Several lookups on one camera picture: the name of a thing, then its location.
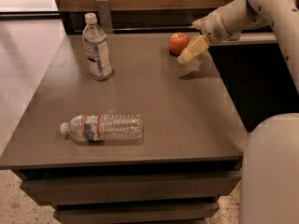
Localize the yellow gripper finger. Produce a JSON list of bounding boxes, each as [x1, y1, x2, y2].
[[192, 18, 206, 31], [178, 35, 210, 64]]

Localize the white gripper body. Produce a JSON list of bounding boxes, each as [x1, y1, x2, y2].
[[200, 7, 232, 44]]

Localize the red apple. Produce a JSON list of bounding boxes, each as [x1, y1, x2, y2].
[[168, 32, 190, 55]]

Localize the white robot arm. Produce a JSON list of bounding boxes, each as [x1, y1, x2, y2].
[[178, 0, 299, 224]]

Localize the upright clear water bottle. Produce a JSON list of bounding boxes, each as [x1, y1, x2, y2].
[[82, 13, 113, 81]]

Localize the grey drawer cabinet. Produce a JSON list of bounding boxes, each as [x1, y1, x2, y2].
[[0, 34, 247, 211]]

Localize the lying clear water bottle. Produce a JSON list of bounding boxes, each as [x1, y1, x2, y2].
[[60, 113, 144, 145]]

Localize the lower grey drawer front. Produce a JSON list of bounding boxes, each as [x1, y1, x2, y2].
[[53, 203, 219, 224]]

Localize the grey drawer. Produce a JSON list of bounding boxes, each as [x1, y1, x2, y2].
[[53, 203, 219, 224], [21, 172, 240, 205]]

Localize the upper grey drawer front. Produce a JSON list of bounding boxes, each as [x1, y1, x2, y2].
[[21, 172, 240, 205]]

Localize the left metal bracket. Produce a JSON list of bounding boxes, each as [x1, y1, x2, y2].
[[96, 0, 113, 34]]

